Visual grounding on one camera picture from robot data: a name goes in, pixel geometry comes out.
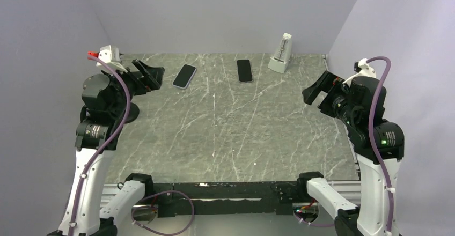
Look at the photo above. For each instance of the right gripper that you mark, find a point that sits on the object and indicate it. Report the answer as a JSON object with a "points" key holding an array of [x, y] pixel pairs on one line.
{"points": [[327, 80]]}

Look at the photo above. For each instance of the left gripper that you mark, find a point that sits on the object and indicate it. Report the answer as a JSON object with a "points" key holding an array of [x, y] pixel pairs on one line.
{"points": [[148, 78]]}

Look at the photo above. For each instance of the lilac phone case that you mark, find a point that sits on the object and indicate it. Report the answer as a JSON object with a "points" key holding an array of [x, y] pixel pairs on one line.
{"points": [[184, 76]]}

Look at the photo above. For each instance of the black phone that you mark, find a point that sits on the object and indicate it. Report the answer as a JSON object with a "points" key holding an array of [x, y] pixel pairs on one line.
{"points": [[244, 69]]}

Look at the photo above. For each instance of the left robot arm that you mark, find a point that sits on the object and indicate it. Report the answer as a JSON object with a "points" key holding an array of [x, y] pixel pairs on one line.
{"points": [[107, 107]]}

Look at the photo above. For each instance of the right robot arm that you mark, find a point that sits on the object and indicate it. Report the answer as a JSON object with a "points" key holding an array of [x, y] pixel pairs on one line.
{"points": [[379, 149]]}

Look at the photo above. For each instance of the white metronome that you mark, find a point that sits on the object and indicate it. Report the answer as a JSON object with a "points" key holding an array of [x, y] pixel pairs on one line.
{"points": [[281, 58]]}

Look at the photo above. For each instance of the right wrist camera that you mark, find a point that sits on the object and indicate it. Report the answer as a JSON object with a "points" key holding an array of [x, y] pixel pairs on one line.
{"points": [[363, 69]]}

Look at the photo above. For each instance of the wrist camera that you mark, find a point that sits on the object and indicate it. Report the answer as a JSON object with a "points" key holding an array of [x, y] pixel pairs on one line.
{"points": [[363, 69], [111, 56]]}

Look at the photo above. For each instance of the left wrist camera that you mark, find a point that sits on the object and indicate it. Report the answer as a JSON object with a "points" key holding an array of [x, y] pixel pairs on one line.
{"points": [[111, 56]]}

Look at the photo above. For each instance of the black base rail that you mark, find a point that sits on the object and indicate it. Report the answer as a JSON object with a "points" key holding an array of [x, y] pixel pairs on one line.
{"points": [[226, 198]]}

